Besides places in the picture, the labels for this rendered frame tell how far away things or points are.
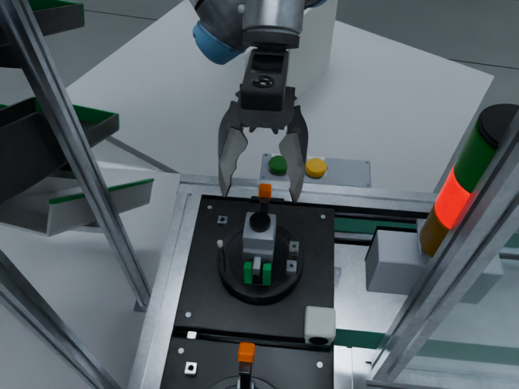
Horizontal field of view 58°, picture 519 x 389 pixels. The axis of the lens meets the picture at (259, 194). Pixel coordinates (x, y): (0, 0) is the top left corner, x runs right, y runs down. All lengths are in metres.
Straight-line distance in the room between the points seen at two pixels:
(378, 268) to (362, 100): 0.76
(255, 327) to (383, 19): 2.62
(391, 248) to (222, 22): 0.41
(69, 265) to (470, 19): 2.83
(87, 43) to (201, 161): 2.05
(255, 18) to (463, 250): 0.35
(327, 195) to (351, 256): 0.12
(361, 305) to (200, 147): 0.51
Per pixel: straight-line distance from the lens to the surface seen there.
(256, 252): 0.69
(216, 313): 0.74
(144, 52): 1.37
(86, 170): 0.57
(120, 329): 0.88
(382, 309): 0.82
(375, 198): 0.89
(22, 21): 0.45
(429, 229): 0.45
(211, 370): 0.71
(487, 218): 0.38
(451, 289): 0.48
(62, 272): 0.96
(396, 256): 0.49
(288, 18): 0.59
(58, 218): 0.60
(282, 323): 0.73
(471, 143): 0.38
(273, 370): 0.71
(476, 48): 3.08
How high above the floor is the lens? 1.65
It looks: 53 degrees down
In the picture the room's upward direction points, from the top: straight up
